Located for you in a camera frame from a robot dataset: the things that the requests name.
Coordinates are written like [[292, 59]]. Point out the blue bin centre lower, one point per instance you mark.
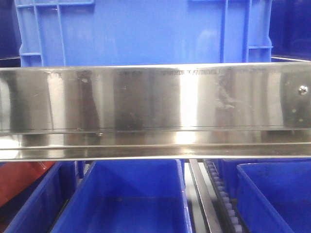
[[128, 196]]

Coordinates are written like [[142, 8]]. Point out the blue bin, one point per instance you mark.
[[128, 196], [275, 197], [36, 208]]

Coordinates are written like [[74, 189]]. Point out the blue bin right lower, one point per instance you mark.
[[275, 197]]

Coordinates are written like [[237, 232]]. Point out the blue bin left lower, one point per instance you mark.
[[36, 208]]

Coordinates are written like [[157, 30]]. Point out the large light blue crate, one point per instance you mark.
[[143, 32]]

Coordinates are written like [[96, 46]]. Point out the red object lower left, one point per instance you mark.
[[17, 176]]

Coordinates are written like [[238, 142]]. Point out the stainless steel shelf rail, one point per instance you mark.
[[187, 111]]

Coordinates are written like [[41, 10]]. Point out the steel roller track rail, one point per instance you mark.
[[211, 209]]

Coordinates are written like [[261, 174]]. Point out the silver screw on rail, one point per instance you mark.
[[302, 90]]

